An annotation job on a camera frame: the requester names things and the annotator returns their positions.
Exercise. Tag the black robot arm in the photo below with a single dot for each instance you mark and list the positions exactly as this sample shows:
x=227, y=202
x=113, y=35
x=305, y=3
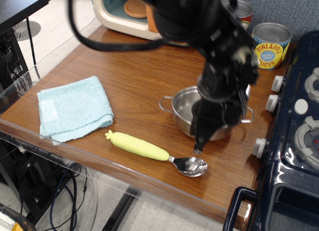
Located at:
x=231, y=63

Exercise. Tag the pineapple slices can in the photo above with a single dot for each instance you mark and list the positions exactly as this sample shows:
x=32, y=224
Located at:
x=271, y=42

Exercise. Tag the tomato sauce can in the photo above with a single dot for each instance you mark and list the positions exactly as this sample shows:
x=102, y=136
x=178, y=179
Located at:
x=243, y=11

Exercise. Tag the dark blue toy stove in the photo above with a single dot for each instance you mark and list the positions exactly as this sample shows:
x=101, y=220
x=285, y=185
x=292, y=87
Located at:
x=287, y=197

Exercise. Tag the spoon with green handle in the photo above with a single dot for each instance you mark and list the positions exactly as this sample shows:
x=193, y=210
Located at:
x=189, y=166

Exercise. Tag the small stainless steel pot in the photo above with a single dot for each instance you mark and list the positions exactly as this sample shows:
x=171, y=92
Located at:
x=182, y=104

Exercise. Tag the light blue folded cloth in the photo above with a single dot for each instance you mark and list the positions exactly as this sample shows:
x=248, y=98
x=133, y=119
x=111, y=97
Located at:
x=72, y=111

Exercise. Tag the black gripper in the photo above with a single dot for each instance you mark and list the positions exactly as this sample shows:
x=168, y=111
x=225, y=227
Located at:
x=212, y=121

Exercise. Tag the plush mushroom toy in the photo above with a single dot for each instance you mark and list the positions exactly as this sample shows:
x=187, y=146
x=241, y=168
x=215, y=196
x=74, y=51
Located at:
x=248, y=90

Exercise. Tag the black desk at left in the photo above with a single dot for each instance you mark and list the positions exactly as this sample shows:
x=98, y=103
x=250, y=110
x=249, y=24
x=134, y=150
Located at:
x=14, y=11

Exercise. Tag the toy microwave oven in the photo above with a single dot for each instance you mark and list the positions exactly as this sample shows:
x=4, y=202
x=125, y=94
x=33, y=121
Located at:
x=131, y=17

